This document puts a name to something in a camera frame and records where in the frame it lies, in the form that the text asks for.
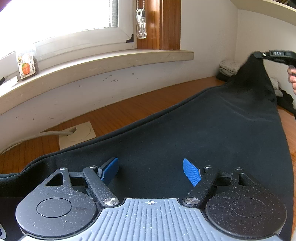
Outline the black garment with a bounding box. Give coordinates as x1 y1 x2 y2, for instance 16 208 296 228
1 53 294 240

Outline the folded white clothes pile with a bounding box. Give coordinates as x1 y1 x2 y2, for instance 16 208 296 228
219 60 242 77

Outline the person's right hand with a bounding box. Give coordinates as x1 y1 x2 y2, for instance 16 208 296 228
287 67 296 94

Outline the white floor outlet plate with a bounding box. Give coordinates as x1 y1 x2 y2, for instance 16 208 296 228
59 121 96 150

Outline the small jar with orange label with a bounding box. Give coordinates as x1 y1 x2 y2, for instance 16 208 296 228
16 51 39 80

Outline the clear blind cord pull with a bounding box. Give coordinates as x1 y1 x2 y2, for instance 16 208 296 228
135 8 147 39

